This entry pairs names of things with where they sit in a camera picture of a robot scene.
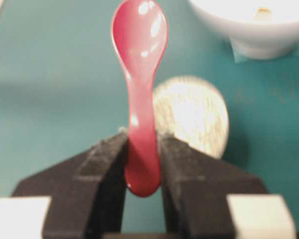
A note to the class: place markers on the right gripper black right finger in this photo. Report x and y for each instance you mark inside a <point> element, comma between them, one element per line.
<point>194,189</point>

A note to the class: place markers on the speckled egg-shaped dish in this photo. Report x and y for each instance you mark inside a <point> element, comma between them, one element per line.
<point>194,111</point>

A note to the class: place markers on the red plastic spoon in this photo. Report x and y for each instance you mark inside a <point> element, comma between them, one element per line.
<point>140,34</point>

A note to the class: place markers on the white ceramic bowl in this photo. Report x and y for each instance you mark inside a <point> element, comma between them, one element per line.
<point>258,29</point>

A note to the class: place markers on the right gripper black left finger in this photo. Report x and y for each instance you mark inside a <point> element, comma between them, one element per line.
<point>87,191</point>

